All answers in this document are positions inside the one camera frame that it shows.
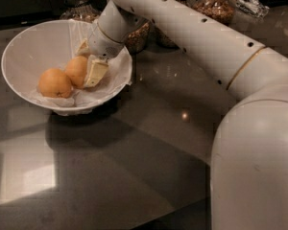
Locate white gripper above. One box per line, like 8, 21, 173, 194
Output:
75, 1, 141, 88

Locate orange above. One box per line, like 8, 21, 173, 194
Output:
38, 68, 72, 98
65, 56, 87, 89

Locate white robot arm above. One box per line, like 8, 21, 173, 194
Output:
88, 0, 288, 230

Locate white paper bowl liner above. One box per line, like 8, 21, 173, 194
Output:
30, 21, 132, 116

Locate white bowl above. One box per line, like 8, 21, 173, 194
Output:
0, 18, 133, 116

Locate leftmost glass jar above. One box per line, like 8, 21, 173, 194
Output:
60, 0, 100, 23

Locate clear plastic bag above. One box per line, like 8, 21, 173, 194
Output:
232, 0, 269, 18

